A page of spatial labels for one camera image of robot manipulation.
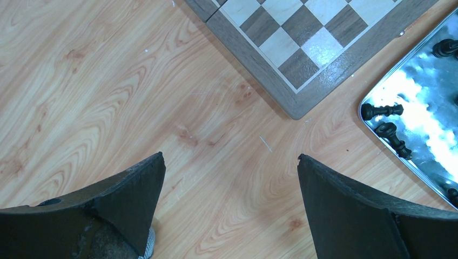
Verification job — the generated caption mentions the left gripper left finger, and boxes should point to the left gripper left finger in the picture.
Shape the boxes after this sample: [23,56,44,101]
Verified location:
[1,152,166,258]

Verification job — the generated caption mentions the silver tray black pieces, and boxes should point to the silver tray black pieces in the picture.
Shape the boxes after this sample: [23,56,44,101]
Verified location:
[359,10,457,207]

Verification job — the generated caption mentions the wooden chessboard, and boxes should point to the wooden chessboard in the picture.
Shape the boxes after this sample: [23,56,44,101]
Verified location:
[187,0,434,120]

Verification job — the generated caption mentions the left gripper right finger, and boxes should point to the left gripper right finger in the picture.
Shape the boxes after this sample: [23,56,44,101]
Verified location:
[297,154,457,258]

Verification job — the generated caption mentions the grey cylinder tube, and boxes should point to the grey cylinder tube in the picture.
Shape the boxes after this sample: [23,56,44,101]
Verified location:
[138,227,156,259]

